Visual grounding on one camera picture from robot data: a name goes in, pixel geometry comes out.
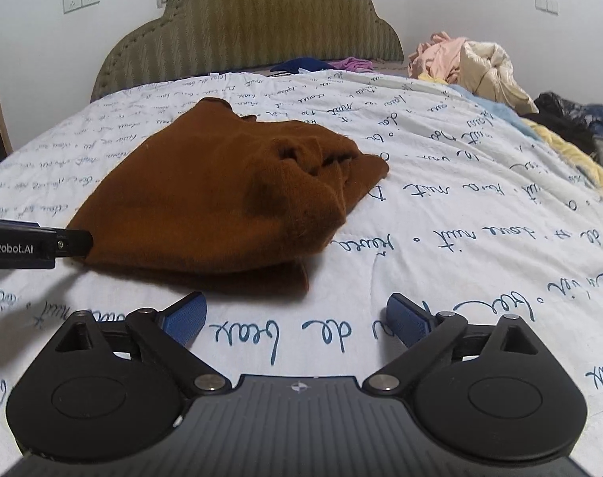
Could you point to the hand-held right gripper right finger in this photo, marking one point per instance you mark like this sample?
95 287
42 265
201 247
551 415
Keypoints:
406 323

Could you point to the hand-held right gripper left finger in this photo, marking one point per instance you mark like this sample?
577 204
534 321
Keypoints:
187 318

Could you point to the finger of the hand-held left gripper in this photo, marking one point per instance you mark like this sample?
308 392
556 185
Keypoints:
75 244

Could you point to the brown knit garment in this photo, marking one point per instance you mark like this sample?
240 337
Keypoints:
192 184

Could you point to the pink crumpled clothes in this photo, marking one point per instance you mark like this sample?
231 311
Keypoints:
438 57

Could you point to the white printed blanket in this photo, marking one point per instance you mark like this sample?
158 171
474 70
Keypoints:
455 198

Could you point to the light blue cloth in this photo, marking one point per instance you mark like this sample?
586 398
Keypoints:
495 112

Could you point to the yellow cloth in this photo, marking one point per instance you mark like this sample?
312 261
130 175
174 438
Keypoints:
574 154

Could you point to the dark crumpled cloth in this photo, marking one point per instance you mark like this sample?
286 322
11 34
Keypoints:
564 119

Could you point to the purple cloth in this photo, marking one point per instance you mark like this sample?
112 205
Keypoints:
351 63

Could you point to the navy blue cloth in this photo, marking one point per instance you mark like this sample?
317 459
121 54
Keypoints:
299 65

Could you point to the olive upholstered headboard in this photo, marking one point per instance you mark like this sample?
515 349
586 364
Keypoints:
262 25

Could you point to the white wall switch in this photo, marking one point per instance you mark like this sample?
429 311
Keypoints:
547 6

